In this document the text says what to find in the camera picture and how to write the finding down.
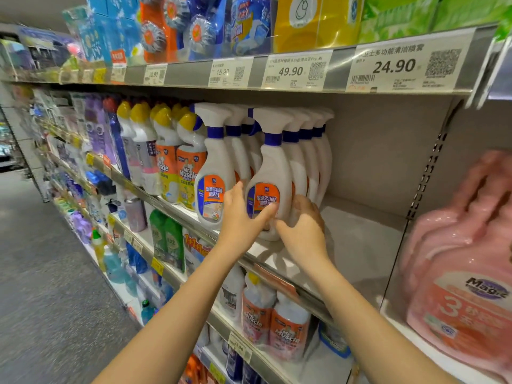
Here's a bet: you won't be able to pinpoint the orange product pack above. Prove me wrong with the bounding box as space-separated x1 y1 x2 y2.
180 354 210 384

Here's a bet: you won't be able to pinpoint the person's left forearm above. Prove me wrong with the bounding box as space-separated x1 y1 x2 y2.
92 248 245 384

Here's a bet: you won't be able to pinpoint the light blue liquid bottle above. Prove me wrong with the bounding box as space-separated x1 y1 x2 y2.
103 246 128 284

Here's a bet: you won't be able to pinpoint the grey purple canister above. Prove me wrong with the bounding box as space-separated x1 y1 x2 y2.
125 196 148 233

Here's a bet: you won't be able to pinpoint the purple product packs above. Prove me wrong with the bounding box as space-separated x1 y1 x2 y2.
83 94 109 156

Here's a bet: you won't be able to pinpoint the person's left hand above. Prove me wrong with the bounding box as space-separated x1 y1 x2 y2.
218 182 278 258

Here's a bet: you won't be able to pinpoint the row of white spray bottles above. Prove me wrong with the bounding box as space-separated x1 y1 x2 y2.
194 102 336 231

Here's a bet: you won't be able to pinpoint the dark blue bottles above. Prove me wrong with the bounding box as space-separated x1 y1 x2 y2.
225 346 261 384

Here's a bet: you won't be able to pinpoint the blue and white cleaner pack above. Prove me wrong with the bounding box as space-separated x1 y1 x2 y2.
229 0 277 57

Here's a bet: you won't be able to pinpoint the green refill pouch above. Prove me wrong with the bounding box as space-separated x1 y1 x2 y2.
164 218 185 273
149 210 169 262

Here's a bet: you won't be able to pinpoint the assorted distant shelf products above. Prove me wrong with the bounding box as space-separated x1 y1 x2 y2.
0 28 118 246

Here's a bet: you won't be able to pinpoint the blue orange toilet block packs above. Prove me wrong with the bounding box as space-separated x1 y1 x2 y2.
139 0 230 63

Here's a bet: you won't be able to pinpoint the red and white product pack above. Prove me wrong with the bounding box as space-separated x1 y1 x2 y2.
183 228 218 276

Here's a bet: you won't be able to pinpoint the yellow wrapped packs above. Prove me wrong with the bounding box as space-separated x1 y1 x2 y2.
273 0 365 53

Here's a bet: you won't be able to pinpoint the row of yellow-capped toilet cleaners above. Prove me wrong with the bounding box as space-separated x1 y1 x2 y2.
116 101 208 212

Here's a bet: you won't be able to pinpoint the pink detergent bottle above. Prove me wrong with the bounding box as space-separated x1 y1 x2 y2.
406 214 512 380
400 150 512 276

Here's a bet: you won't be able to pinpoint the person's right forearm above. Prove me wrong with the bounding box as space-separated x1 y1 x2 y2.
308 258 458 384

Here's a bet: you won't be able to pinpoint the blue refill pouch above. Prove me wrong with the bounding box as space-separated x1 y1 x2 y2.
126 243 149 275

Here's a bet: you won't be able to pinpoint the white bottle with pink label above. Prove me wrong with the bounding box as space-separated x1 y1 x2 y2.
241 272 277 346
269 293 312 362

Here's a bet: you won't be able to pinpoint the red price tag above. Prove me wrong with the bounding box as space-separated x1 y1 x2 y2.
111 50 127 83

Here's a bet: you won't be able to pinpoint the white spray cleaner bottle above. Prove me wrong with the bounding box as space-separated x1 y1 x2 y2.
245 107 295 242

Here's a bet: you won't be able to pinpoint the light blue boxes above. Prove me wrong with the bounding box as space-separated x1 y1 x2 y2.
78 0 141 65

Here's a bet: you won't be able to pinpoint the person's right hand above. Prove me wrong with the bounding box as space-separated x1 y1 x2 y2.
274 194 331 272

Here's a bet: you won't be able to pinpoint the plain white bottle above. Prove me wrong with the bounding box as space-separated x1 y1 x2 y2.
218 265 245 322

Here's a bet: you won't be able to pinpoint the perforated metal shelf upright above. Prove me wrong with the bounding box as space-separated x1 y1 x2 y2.
406 99 465 221

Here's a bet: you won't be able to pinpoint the yellow green bottle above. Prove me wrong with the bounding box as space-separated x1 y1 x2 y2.
91 230 106 272

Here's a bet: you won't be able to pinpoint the green wrapped packs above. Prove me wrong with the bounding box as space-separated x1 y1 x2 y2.
359 0 512 43

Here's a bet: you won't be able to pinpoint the orange shelf label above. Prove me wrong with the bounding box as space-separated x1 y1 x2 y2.
254 263 300 302

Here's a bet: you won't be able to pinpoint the white shelf price tag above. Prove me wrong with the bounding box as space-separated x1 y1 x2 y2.
228 331 253 363

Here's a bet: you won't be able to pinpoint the blue and white tub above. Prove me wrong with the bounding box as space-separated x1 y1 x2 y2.
319 322 353 359

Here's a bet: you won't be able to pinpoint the row of yellow price tags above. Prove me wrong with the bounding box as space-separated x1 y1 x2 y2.
60 67 108 85

